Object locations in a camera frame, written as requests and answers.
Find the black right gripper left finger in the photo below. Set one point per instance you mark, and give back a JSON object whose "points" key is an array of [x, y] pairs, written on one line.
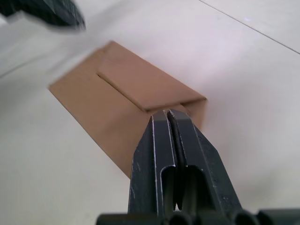
{"points": [[147, 168]]}

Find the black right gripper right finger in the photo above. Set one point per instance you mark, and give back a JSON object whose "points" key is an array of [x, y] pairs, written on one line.
{"points": [[201, 168]]}

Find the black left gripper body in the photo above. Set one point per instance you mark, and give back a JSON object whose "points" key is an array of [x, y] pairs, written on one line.
{"points": [[8, 7]]}

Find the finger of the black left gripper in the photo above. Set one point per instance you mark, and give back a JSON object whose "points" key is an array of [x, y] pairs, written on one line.
{"points": [[58, 12]]}

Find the small cardboard box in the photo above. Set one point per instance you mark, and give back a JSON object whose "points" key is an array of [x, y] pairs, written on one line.
{"points": [[93, 105]]}

